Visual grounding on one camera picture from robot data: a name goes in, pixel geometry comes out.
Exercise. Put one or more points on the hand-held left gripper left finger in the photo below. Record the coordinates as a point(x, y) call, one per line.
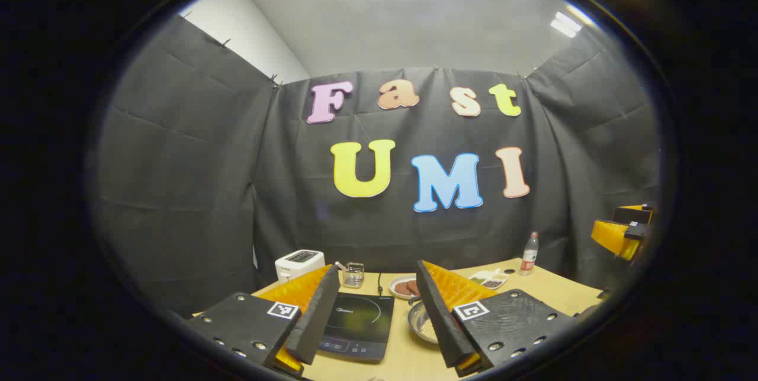
point(317, 316)

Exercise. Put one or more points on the round white plate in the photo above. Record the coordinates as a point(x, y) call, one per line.
point(395, 292)

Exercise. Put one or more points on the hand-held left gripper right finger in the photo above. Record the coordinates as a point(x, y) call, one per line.
point(435, 316)

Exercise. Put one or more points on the black backdrop cloth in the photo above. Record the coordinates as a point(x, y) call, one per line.
point(177, 162)

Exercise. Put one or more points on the raw red meat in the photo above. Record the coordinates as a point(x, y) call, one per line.
point(405, 287)

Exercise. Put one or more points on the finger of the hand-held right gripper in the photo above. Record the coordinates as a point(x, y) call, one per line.
point(633, 215)
point(616, 239)

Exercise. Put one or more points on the small ceiling light panel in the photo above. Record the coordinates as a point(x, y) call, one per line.
point(565, 24)

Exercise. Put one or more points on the clear plastic water bottle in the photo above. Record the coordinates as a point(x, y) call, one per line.
point(529, 256)

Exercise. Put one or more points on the stainless steel pot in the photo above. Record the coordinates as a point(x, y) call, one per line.
point(416, 322)

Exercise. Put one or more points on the black induction cooktop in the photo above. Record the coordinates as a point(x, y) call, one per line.
point(361, 325)

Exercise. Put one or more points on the white toaster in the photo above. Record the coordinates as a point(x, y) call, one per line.
point(296, 265)

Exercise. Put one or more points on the white divided dish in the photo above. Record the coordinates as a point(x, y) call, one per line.
point(488, 279)

